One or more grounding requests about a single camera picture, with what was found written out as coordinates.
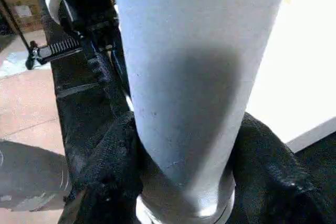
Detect black work mat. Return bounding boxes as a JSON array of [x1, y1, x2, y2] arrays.
[[51, 46, 336, 224]]

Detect white plastic table top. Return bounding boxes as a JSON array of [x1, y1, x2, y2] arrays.
[[134, 0, 336, 224]]

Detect brown labelled cardboard box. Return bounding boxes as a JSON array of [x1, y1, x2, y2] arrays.
[[0, 0, 47, 34]]

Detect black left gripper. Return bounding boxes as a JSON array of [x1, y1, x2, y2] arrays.
[[39, 0, 132, 115]]

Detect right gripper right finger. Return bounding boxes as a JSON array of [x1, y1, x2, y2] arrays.
[[225, 111, 336, 224]]

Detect white plastic table leg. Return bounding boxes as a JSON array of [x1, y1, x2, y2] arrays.
[[111, 0, 291, 218]]

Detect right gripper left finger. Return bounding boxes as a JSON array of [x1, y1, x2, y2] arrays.
[[57, 111, 146, 224]]

